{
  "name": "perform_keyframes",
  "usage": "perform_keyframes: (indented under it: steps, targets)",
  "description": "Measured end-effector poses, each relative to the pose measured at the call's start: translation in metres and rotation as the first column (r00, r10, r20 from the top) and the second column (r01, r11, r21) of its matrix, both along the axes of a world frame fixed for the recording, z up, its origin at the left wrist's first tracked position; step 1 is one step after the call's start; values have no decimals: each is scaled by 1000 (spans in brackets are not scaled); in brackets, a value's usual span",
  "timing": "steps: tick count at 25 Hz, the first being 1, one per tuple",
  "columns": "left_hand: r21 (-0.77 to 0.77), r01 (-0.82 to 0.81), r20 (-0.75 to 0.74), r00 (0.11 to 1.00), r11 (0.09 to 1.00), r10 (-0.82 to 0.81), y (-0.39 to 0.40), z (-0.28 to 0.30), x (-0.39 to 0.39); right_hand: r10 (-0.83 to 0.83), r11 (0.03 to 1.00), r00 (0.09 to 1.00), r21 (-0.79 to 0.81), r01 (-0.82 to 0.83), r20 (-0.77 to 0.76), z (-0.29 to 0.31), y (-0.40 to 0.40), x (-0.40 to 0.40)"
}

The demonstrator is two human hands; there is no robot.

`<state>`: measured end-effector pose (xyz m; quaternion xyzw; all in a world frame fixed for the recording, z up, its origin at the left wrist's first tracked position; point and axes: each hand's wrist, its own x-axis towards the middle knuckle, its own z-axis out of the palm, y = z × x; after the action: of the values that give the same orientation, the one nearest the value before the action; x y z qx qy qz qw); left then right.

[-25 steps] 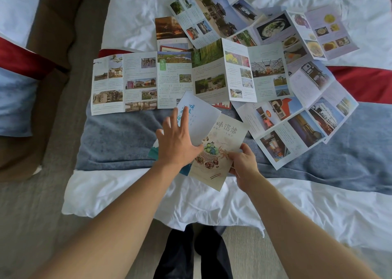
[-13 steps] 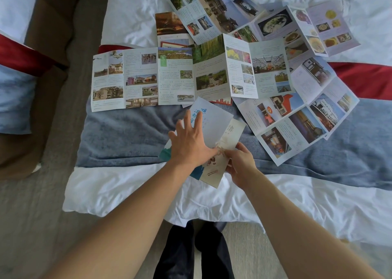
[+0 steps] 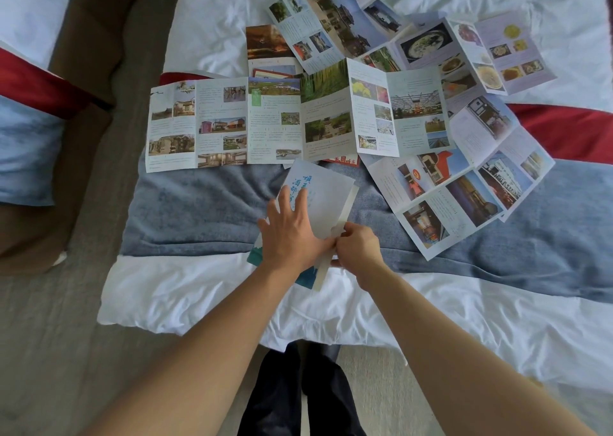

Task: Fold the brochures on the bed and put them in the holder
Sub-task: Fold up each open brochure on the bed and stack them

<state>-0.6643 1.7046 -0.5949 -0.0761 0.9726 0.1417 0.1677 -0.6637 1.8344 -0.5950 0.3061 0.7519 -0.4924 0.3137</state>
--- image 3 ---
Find person's left hand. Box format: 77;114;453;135
258;185;339;274

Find person's right hand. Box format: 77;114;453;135
331;222;391;292

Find white brochure blue print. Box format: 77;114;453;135
246;159;360;292

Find person's right forearm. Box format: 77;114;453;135
357;264;597;436

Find person's left forearm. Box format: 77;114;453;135
79;262;317;436

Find grey blue and red bed runner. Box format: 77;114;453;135
120;71;613;305

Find red booklet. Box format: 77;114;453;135
320;154;361;169

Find unfolded brochure with hotel photos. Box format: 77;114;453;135
359;95;556;262

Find folded brochure with red border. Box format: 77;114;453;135
252;64;299;80

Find person's dark trousers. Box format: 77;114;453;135
238;340;367;436

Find white duvet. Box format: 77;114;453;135
97;0;613;436
0;0;78;71

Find folded brochure with brown cover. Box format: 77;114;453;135
246;24;304;80

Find unfolded brochure with building photos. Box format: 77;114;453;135
265;0;404;75

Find unfolded brochure with food photos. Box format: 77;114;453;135
358;11;559;112

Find brown bed base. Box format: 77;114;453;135
0;0;185;276

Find long unfolded accordion photo brochure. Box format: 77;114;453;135
145;58;455;173

